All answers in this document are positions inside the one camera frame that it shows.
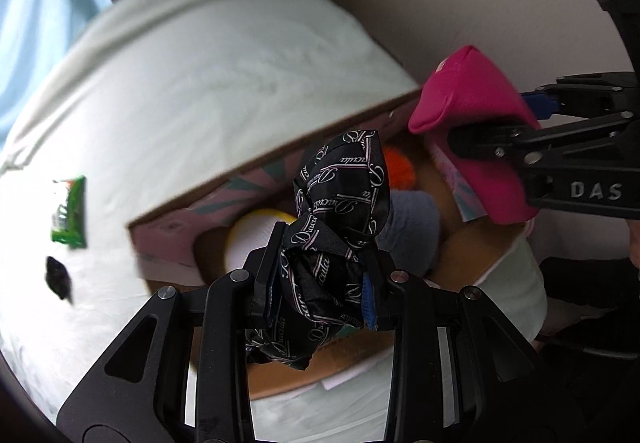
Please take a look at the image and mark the person's dark trousers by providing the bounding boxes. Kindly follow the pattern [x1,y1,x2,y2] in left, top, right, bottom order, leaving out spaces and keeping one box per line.
[537,255,640,443]

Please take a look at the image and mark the pink zip pouch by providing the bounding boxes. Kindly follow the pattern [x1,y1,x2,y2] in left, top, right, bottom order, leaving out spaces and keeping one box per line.
[408,44,542,225]

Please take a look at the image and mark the small black hair tie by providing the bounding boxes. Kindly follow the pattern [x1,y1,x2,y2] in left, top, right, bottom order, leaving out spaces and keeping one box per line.
[45,255,73,301]

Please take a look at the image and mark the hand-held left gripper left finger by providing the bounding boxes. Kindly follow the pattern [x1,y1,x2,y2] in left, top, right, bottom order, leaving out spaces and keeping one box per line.
[56,223,288,443]

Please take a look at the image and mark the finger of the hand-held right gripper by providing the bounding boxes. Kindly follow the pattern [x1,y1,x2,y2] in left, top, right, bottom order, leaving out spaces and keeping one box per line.
[446,116,636,169]
[520,73,640,121]

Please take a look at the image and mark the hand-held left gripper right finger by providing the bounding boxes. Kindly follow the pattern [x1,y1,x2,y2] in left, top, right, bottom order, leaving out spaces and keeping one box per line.
[362,250,583,443]

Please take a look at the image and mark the cardboard box with pink print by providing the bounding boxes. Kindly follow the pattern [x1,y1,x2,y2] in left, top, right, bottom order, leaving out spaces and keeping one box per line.
[125,88,538,401]

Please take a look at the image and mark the grey towel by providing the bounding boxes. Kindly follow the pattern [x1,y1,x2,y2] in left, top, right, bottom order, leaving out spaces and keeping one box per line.
[375,190,442,274]

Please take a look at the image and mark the round yellow-rimmed mirror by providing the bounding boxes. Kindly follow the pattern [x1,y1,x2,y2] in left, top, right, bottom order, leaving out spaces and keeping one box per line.
[225,208,296,274]

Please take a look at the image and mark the orange pompom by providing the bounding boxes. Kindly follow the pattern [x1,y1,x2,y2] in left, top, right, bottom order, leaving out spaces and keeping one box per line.
[382,146,421,189]

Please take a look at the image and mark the black printed scrunchie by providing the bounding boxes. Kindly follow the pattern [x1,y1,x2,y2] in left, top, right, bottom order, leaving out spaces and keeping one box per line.
[245,128,396,371]

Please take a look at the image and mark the green snack packet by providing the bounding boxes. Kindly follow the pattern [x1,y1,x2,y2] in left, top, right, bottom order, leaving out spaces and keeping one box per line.
[50,176,87,249]

